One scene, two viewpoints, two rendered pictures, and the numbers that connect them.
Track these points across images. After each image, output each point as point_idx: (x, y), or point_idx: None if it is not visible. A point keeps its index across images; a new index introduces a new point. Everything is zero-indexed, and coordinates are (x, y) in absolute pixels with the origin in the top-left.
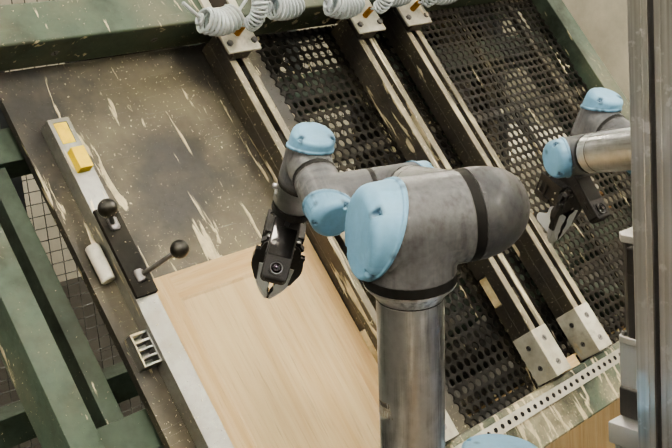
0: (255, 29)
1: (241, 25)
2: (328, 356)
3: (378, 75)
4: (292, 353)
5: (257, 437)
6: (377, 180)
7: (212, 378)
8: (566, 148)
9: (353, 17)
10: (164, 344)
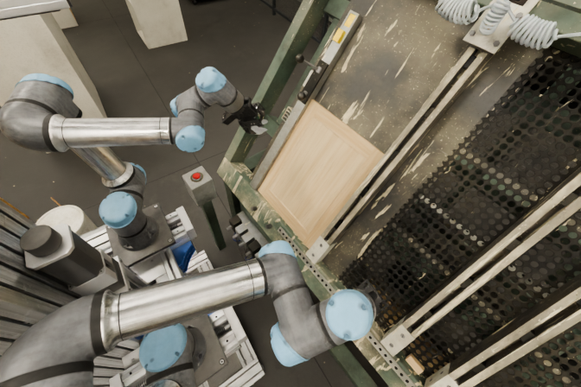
0: (482, 34)
1: (464, 22)
2: (327, 191)
3: None
4: (319, 174)
5: (283, 171)
6: (178, 115)
7: (292, 144)
8: (263, 252)
9: None
10: (289, 119)
